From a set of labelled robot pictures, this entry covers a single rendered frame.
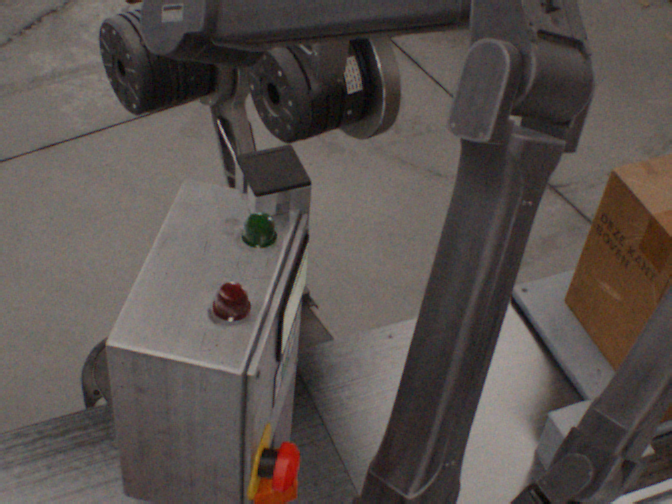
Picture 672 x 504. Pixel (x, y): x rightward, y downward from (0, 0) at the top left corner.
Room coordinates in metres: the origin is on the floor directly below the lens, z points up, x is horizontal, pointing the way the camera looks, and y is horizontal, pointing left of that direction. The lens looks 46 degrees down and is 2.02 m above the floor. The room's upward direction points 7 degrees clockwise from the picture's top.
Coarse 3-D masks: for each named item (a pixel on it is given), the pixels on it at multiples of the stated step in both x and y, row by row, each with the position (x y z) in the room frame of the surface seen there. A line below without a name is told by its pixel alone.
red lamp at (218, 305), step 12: (228, 288) 0.46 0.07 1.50; (240, 288) 0.46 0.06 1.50; (216, 300) 0.45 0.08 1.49; (228, 300) 0.45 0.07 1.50; (240, 300) 0.45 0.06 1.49; (216, 312) 0.45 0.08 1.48; (228, 312) 0.45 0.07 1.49; (240, 312) 0.45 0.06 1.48; (228, 324) 0.45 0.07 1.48; (240, 324) 0.45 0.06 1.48
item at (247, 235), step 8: (248, 216) 0.53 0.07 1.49; (256, 216) 0.53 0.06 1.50; (264, 216) 0.53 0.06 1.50; (248, 224) 0.52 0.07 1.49; (256, 224) 0.52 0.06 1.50; (264, 224) 0.53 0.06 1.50; (272, 224) 0.53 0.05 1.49; (248, 232) 0.52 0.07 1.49; (256, 232) 0.52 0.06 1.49; (264, 232) 0.52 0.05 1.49; (272, 232) 0.53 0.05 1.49; (248, 240) 0.52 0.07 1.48; (256, 240) 0.52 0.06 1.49; (264, 240) 0.52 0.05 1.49; (272, 240) 0.53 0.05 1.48; (248, 248) 0.52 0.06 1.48; (256, 248) 0.52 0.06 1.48; (264, 248) 0.52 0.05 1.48; (272, 248) 0.52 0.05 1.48
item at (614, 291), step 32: (608, 192) 1.08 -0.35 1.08; (640, 192) 1.04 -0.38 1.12; (608, 224) 1.06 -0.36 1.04; (640, 224) 1.01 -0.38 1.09; (608, 256) 1.04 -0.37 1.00; (640, 256) 1.00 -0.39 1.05; (576, 288) 1.07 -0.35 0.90; (608, 288) 1.02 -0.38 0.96; (640, 288) 0.98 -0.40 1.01; (608, 320) 1.00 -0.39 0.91; (640, 320) 0.96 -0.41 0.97; (608, 352) 0.98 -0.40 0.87
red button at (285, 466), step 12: (288, 444) 0.45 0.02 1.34; (264, 456) 0.44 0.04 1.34; (276, 456) 0.44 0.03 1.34; (288, 456) 0.44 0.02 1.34; (300, 456) 0.45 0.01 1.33; (264, 468) 0.43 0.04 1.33; (276, 468) 0.43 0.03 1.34; (288, 468) 0.43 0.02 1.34; (276, 480) 0.42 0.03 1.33; (288, 480) 0.42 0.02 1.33
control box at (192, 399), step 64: (192, 192) 0.57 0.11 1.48; (192, 256) 0.51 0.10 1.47; (256, 256) 0.51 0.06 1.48; (128, 320) 0.44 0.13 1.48; (192, 320) 0.45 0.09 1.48; (256, 320) 0.46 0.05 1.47; (128, 384) 0.42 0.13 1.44; (192, 384) 0.41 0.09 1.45; (256, 384) 0.42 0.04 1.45; (128, 448) 0.42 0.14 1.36; (192, 448) 0.41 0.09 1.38; (256, 448) 0.43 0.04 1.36
